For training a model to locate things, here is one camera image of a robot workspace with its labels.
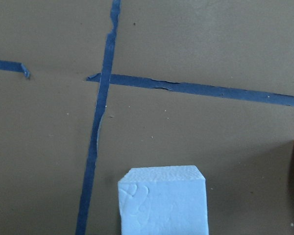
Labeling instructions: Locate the blue block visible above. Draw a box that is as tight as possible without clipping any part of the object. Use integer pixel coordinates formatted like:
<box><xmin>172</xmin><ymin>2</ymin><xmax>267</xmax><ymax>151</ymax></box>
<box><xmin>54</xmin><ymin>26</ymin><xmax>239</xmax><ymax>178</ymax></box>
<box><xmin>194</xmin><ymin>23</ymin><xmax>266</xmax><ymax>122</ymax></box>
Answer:
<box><xmin>118</xmin><ymin>165</ymin><xmax>209</xmax><ymax>235</ymax></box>

